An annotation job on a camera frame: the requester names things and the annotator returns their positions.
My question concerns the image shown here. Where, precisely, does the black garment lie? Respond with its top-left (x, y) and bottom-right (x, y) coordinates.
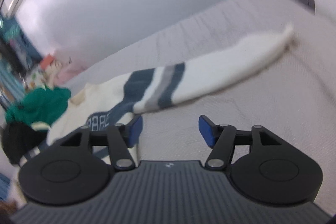
top-left (1, 122), bottom-right (48, 165)

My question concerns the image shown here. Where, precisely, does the green sweatshirt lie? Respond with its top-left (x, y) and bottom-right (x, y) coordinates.
top-left (5, 87), bottom-right (71, 126)

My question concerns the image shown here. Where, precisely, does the pink box pile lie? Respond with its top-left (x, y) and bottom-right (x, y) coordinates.
top-left (39, 54), bottom-right (87, 87)

